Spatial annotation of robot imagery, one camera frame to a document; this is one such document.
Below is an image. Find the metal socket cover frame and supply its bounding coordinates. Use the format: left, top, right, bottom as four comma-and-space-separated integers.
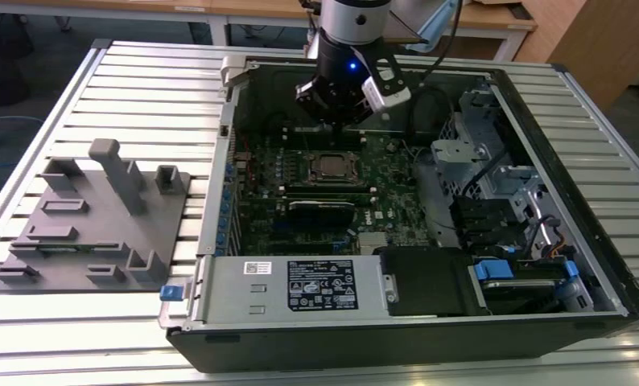
309, 153, 364, 183

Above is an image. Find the CPU socket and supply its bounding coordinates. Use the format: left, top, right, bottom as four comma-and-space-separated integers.
306, 151, 366, 185

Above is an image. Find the black RAM slot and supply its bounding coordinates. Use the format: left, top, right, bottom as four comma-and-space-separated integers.
286, 191, 378, 198
286, 187, 378, 193
286, 195, 378, 203

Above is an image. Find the grey case release latch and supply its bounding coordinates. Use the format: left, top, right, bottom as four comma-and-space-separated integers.
219, 55, 252, 88

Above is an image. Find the green motherboard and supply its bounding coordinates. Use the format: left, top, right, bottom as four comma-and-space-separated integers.
227, 132, 444, 257

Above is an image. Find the black graphics card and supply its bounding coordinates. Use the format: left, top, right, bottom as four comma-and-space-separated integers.
288, 199, 358, 234

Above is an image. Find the silver chipset heatsink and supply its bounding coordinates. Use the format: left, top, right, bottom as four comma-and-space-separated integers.
358, 231, 391, 247

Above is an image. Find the silver drive cage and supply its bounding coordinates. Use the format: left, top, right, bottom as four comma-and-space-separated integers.
456, 90, 583, 262

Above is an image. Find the wooden cabinet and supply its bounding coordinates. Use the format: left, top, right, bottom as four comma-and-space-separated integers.
515, 0, 639, 112

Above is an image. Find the hard disk in blue carrier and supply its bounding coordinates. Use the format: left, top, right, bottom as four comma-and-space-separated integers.
472, 259, 562, 315

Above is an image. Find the grey parts rack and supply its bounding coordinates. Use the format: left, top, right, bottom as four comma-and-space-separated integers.
0, 138, 194, 291

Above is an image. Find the silver power supply unit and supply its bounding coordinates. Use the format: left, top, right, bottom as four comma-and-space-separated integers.
187, 255, 391, 325

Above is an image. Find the black office chair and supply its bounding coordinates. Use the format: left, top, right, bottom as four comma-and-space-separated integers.
0, 11, 36, 108

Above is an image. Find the green RAM stick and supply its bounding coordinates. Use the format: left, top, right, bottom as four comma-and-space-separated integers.
36, 244, 98, 253

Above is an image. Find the black open PC case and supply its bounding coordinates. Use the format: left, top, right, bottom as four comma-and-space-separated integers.
157, 55, 639, 375

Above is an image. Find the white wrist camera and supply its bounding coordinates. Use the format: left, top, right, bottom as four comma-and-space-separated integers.
361, 51, 412, 113

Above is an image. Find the silver metal bracket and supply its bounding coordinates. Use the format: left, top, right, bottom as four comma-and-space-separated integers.
431, 138, 487, 165

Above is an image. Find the wooden desk white frame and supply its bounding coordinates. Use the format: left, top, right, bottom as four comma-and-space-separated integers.
0, 0, 229, 45
210, 0, 539, 61

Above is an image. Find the black drive wire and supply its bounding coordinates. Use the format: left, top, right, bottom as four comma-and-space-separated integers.
461, 148, 508, 202

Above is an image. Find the coloured wire bundle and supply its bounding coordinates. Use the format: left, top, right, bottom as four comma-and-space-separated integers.
544, 236, 567, 258

